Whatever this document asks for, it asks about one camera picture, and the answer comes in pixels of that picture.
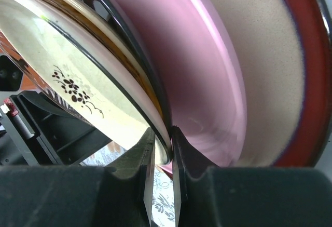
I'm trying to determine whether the floral table mat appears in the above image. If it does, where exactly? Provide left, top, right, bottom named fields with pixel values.
left=80, top=141, right=175, bottom=226

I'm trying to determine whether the cream small plate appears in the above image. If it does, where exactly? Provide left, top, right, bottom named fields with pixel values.
left=1, top=0, right=172, bottom=165

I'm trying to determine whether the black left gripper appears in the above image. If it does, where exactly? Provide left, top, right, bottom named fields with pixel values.
left=1, top=54, right=110, bottom=165

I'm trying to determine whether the glossy black plate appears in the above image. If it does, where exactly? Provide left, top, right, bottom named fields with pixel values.
left=98, top=0, right=172, bottom=135

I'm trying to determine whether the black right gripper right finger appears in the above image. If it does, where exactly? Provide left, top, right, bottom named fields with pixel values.
left=172, top=127, right=331, bottom=226

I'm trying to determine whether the tan bottom plate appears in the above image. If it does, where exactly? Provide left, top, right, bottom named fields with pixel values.
left=5, top=0, right=164, bottom=118

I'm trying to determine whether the pink plate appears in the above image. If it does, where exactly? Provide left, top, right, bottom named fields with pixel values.
left=114, top=0, right=247, bottom=166

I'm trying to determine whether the red rimmed cream plate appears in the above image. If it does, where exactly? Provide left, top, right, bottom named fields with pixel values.
left=191, top=0, right=332, bottom=167

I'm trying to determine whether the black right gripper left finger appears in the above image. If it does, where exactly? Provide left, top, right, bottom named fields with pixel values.
left=1, top=128, right=156, bottom=226

